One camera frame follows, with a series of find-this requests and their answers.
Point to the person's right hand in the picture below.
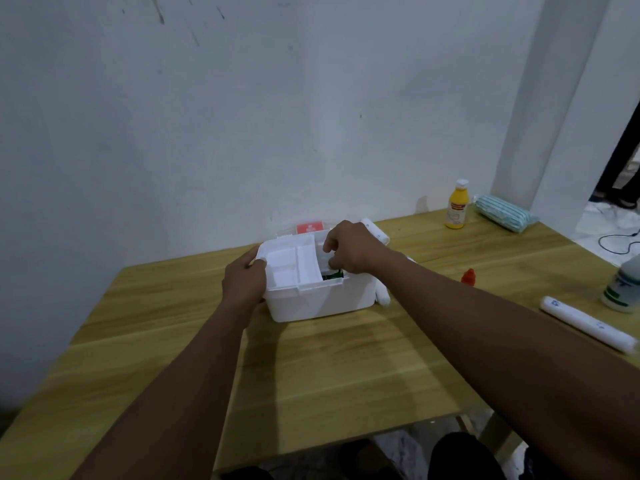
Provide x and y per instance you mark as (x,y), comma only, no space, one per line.
(360,249)

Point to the person's left hand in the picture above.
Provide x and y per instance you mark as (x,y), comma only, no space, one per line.
(242,284)

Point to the person's left thumb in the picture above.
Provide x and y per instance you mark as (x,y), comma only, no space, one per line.
(257,259)

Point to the person's right fingers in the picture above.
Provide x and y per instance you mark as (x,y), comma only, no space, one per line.
(336,247)

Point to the white divided tray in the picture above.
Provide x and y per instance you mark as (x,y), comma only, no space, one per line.
(290,267)

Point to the white plastic first aid box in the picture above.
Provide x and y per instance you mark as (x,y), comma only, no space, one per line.
(320,299)

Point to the person's right forearm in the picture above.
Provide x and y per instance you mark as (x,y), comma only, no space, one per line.
(500,344)

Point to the person's left forearm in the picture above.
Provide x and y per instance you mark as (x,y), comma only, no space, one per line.
(185,394)

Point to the green item inside box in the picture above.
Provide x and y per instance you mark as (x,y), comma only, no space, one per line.
(331,275)

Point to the clear box lid red label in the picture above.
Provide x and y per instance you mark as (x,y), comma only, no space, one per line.
(310,228)

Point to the yellow bottle white cap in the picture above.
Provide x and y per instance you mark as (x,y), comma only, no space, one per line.
(457,207)

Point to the small red capped bottle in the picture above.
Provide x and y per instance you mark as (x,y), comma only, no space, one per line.
(468,277)

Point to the teal striped soft packet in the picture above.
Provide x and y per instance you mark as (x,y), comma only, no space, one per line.
(505,213)

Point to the person's leg in dark trousers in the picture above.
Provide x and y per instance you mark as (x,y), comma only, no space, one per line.
(465,459)

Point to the wooden table leg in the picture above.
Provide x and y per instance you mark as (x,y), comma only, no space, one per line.
(500,437)

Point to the long white wrapped roll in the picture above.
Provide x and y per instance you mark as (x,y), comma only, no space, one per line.
(590,324)

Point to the white bottle green label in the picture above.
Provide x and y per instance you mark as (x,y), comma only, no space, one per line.
(622,289)

